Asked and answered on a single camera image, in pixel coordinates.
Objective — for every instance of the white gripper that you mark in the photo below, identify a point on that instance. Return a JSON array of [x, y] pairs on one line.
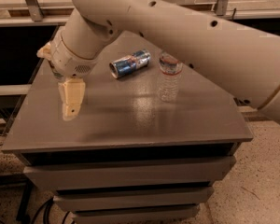
[[68, 61]]

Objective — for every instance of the green white 7up can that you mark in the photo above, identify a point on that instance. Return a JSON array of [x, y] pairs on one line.
[[57, 75]]

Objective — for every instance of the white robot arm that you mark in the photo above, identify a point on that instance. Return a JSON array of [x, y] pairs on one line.
[[241, 60]]

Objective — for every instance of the blue silver energy drink can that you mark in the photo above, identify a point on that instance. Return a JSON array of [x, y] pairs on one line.
[[130, 63]]

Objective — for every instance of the grey drawer cabinet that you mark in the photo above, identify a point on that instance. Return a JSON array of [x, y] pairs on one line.
[[126, 155]]

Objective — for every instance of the clear plastic water bottle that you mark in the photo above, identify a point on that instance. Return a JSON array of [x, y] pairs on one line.
[[169, 77]]

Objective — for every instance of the metal window frame railing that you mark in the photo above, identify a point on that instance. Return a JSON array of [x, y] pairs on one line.
[[21, 11]]

